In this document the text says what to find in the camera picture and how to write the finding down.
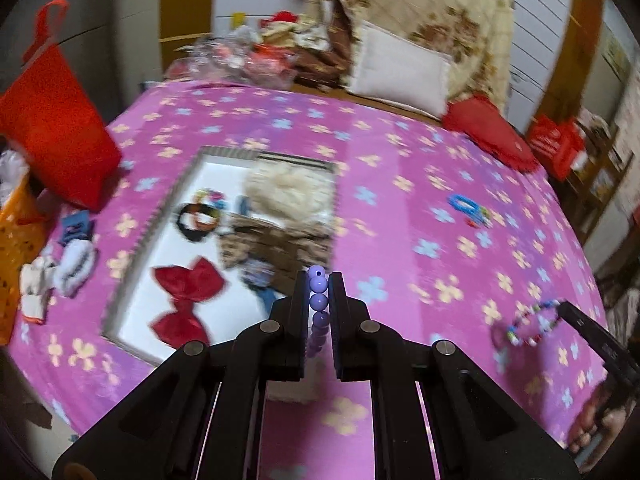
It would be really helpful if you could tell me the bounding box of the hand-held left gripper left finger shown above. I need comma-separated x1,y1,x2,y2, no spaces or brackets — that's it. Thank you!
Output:
52,270,308,480

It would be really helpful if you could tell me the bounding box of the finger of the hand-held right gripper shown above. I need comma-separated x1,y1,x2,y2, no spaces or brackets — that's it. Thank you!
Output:
557,301,608,347

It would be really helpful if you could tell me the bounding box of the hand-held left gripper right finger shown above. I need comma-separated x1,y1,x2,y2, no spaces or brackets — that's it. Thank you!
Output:
327,271,581,480

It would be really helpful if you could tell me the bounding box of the purple bead necklace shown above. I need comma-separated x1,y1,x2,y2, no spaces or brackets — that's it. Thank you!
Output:
305,265,332,358

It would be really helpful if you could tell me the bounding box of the blue striped strap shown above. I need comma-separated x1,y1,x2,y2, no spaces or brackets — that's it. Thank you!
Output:
239,257,281,313

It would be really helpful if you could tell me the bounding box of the multicolour small bead bracelet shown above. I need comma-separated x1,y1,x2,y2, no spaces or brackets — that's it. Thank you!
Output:
490,299,562,350

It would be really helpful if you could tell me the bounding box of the red satin bow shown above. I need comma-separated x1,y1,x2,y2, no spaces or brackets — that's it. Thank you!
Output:
150,256,228,348

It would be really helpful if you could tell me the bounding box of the cream dotted scrunchie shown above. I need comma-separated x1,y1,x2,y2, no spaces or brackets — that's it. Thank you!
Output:
243,165,335,223

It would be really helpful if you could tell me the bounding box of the black scrunchie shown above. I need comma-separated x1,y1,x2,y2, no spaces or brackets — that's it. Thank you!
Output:
172,201,224,245

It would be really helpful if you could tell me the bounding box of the pink hair clip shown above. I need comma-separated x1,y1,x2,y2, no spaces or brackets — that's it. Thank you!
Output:
466,204,495,229

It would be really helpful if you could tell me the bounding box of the brown white striped box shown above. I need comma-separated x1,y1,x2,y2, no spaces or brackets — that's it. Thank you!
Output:
100,145,341,366

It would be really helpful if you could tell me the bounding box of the person's right hand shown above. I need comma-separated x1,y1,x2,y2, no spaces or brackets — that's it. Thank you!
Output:
567,375,633,456

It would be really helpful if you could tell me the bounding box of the wooden shelf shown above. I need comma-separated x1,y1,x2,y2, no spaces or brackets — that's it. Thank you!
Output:
565,105,640,246

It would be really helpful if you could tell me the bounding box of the red shopping bag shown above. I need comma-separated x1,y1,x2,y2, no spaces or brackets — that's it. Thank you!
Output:
525,114,588,181

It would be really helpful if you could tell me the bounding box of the red cushion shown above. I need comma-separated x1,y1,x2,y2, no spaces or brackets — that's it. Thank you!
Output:
441,94,541,173

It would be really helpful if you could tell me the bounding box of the blue white small pouch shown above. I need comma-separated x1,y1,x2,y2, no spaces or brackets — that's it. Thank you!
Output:
60,211,95,247

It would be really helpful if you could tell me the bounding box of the brown patterned blanket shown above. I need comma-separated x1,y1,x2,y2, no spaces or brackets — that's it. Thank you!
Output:
292,0,361,91

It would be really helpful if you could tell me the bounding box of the white pillow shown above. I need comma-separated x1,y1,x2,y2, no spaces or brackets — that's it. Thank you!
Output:
347,22,453,121

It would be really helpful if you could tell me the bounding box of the clear plastic bag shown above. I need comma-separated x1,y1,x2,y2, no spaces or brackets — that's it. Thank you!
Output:
167,25,296,91

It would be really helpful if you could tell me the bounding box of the orange bag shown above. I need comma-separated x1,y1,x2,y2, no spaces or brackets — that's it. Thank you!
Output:
0,180,51,346

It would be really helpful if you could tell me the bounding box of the red plush toy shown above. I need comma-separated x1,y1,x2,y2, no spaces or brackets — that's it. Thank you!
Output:
260,10,301,31

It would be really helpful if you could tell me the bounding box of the red tote bag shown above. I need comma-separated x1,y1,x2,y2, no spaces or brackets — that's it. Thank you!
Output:
0,0,123,212

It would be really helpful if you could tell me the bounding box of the cream floral quilt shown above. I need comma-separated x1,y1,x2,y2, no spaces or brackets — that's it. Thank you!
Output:
315,0,516,121

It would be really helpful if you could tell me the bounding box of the white wardrobe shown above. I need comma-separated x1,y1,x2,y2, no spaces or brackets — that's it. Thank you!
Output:
0,0,166,111

